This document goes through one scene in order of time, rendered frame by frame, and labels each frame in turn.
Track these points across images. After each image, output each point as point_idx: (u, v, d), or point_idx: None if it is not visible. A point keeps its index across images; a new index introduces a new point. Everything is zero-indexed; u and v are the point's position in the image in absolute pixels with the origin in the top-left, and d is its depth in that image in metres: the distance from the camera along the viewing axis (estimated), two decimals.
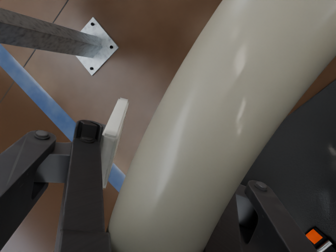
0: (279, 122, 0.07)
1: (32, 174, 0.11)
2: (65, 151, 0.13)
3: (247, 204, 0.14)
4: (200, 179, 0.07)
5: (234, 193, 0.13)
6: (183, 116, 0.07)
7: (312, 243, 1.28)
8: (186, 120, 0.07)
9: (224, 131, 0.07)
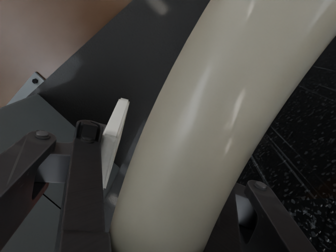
0: (305, 70, 0.07)
1: (32, 174, 0.11)
2: (65, 151, 0.13)
3: (246, 204, 0.14)
4: (223, 128, 0.07)
5: (233, 193, 0.13)
6: (205, 62, 0.07)
7: None
8: (209, 65, 0.07)
9: (249, 76, 0.07)
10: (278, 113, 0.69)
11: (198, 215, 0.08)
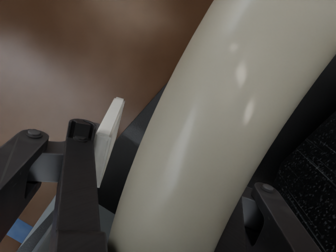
0: (322, 69, 0.06)
1: (25, 173, 0.11)
2: (57, 150, 0.13)
3: (253, 206, 0.14)
4: (234, 132, 0.06)
5: None
6: (215, 59, 0.06)
7: None
8: (219, 63, 0.06)
9: (264, 74, 0.06)
10: (313, 211, 0.75)
11: (206, 225, 0.07)
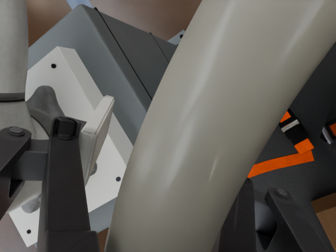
0: (335, 37, 0.06)
1: (9, 172, 0.11)
2: (41, 148, 0.13)
3: (268, 211, 0.14)
4: (242, 103, 0.06)
5: (252, 200, 0.13)
6: (222, 26, 0.06)
7: (278, 122, 1.23)
8: (227, 29, 0.06)
9: (274, 41, 0.06)
10: None
11: (211, 203, 0.07)
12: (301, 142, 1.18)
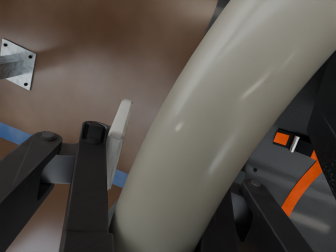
0: None
1: (38, 175, 0.11)
2: (71, 152, 0.13)
3: (241, 202, 0.14)
4: None
5: (229, 192, 0.13)
6: None
7: (283, 145, 1.26)
8: None
9: None
10: None
11: None
12: (314, 152, 1.19)
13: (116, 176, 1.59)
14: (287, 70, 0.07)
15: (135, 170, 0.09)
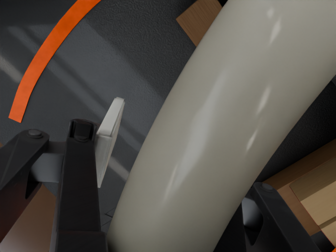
0: None
1: (25, 174, 0.11)
2: (58, 150, 0.13)
3: (253, 206, 0.14)
4: None
5: None
6: None
7: None
8: None
9: None
10: None
11: None
12: None
13: None
14: (327, 49, 0.06)
15: (138, 172, 0.07)
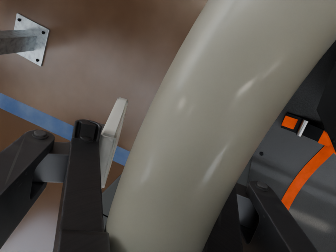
0: None
1: (31, 174, 0.11)
2: (63, 151, 0.13)
3: (248, 204, 0.14)
4: None
5: (235, 194, 0.13)
6: None
7: (291, 130, 1.26)
8: None
9: None
10: None
11: None
12: (322, 137, 1.19)
13: (122, 156, 1.60)
14: None
15: (147, 127, 0.08)
